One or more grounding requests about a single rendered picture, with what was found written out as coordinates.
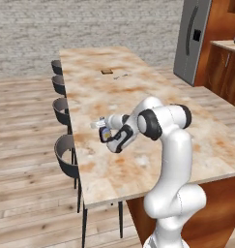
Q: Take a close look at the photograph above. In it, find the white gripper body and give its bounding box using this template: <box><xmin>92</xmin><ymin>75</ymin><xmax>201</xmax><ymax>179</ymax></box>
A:
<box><xmin>90</xmin><ymin>118</ymin><xmax>107</xmax><ymax>131</ymax></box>

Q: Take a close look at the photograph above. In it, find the yellow and blue condiment bottle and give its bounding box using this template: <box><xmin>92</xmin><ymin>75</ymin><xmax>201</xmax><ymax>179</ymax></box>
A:
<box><xmin>99</xmin><ymin>116</ymin><xmax>113</xmax><ymax>144</ymax></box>

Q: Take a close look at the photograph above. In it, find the wooden dining counter island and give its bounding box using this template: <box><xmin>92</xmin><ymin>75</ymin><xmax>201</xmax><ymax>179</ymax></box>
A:
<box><xmin>59</xmin><ymin>46</ymin><xmax>235</xmax><ymax>248</ymax></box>

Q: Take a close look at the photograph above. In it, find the dark grey bar stool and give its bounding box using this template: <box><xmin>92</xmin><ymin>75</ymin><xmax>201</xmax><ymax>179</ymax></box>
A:
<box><xmin>51</xmin><ymin>97</ymin><xmax>73</xmax><ymax>136</ymax></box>
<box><xmin>50</xmin><ymin>59</ymin><xmax>64</xmax><ymax>77</ymax></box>
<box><xmin>53</xmin><ymin>134</ymin><xmax>125</xmax><ymax>248</ymax></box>
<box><xmin>50</xmin><ymin>74</ymin><xmax>67</xmax><ymax>98</ymax></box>

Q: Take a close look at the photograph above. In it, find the grey fridge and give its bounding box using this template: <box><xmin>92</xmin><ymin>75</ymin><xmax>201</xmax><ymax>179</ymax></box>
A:
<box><xmin>172</xmin><ymin>0</ymin><xmax>214</xmax><ymax>88</ymax></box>

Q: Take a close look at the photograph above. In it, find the wooden cupboard run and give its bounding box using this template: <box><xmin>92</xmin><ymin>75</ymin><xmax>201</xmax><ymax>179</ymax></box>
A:
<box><xmin>193</xmin><ymin>0</ymin><xmax>235</xmax><ymax>110</ymax></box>

